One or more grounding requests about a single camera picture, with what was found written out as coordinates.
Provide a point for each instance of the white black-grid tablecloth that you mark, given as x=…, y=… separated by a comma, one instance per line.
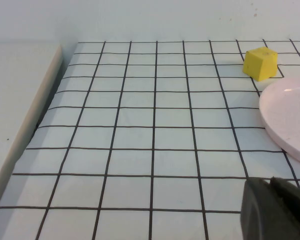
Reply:
x=140, y=140

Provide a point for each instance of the yellow foam cube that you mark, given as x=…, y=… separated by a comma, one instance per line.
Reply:
x=258, y=65

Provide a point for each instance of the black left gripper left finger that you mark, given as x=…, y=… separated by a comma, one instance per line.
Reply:
x=255, y=212

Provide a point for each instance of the pink round plate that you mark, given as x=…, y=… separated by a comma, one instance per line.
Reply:
x=290, y=117

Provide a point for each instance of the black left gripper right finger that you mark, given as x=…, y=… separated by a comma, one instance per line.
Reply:
x=293, y=212

